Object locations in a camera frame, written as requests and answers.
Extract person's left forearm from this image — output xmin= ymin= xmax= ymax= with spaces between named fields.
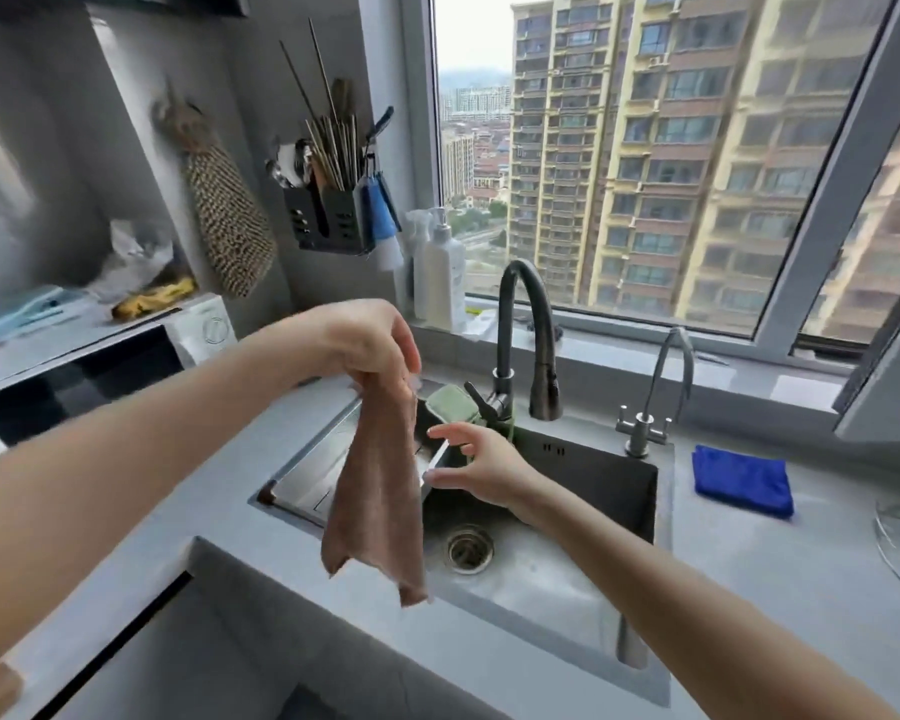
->
xmin=0 ymin=321 xmax=339 ymax=661

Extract black scissors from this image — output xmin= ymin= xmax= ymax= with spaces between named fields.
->
xmin=371 ymin=168 xmax=404 ymax=235

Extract yellow apartment building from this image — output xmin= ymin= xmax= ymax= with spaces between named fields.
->
xmin=508 ymin=0 xmax=900 ymax=342

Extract small steel drinking faucet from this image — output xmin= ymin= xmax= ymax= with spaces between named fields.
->
xmin=616 ymin=327 xmax=697 ymax=458

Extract green sponge pad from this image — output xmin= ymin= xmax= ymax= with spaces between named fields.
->
xmin=425 ymin=383 xmax=481 ymax=427

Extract wooden rice paddle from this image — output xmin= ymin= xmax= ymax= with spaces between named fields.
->
xmin=308 ymin=160 xmax=333 ymax=237

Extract sink drain strainer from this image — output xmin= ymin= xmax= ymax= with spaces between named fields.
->
xmin=444 ymin=524 xmax=496 ymax=577

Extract stainless steel sink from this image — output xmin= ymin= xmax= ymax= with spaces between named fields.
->
xmin=248 ymin=378 xmax=676 ymax=706

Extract person's left hand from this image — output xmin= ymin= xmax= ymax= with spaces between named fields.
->
xmin=311 ymin=299 xmax=424 ymax=398

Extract dark pull-down kitchen faucet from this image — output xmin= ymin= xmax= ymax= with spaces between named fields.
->
xmin=464 ymin=259 xmax=564 ymax=443

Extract clear plastic bag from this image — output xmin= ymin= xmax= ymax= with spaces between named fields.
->
xmin=86 ymin=219 xmax=178 ymax=302

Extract pink dish cloth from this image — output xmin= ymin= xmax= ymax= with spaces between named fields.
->
xmin=320 ymin=370 xmax=430 ymax=608

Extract white spray bottle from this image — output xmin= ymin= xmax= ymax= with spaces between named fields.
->
xmin=404 ymin=209 xmax=433 ymax=323

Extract black utensil holder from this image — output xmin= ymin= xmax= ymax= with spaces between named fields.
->
xmin=282 ymin=185 xmax=373 ymax=256

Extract yellow banana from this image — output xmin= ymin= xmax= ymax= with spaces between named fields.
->
xmin=110 ymin=276 xmax=199 ymax=322

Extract steel slotted drain tray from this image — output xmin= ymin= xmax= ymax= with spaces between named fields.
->
xmin=258 ymin=400 xmax=451 ymax=530

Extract grey window frame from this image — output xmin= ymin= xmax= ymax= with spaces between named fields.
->
xmin=401 ymin=0 xmax=900 ymax=383

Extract light blue flat packet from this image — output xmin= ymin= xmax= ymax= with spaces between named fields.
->
xmin=0 ymin=285 xmax=84 ymax=346

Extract person's right hand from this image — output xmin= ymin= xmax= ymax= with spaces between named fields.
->
xmin=422 ymin=423 xmax=545 ymax=518

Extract blue cloth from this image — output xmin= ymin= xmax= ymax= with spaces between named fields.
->
xmin=692 ymin=444 xmax=795 ymax=520

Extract bunch of assorted chopsticks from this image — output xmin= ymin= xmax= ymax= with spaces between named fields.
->
xmin=303 ymin=111 xmax=361 ymax=192

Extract white microwave oven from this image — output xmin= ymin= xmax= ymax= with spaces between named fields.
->
xmin=0 ymin=291 xmax=239 ymax=449

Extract white pump soap dispenser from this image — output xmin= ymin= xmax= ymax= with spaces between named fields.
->
xmin=422 ymin=207 xmax=468 ymax=332

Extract person's right forearm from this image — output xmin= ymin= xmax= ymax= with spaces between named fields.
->
xmin=521 ymin=486 xmax=900 ymax=720

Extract open grey window sash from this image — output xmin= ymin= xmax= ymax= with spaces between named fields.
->
xmin=832 ymin=276 xmax=900 ymax=443

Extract long thin black stick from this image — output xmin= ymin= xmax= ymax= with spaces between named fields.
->
xmin=307 ymin=18 xmax=343 ymax=125
xmin=279 ymin=40 xmax=324 ymax=128

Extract black brush tan tip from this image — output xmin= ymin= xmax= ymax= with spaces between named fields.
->
xmin=359 ymin=105 xmax=397 ymax=181

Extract bear-shaped chenille hand towel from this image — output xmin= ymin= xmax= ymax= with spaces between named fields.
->
xmin=152 ymin=89 xmax=279 ymax=299

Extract white sink base cabinet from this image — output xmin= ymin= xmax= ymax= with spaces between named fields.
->
xmin=33 ymin=539 xmax=511 ymax=720

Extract blue dish brush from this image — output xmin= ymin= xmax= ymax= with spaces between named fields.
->
xmin=359 ymin=175 xmax=406 ymax=272

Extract white plastic packet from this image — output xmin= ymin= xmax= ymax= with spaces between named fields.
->
xmin=462 ymin=306 xmax=500 ymax=342

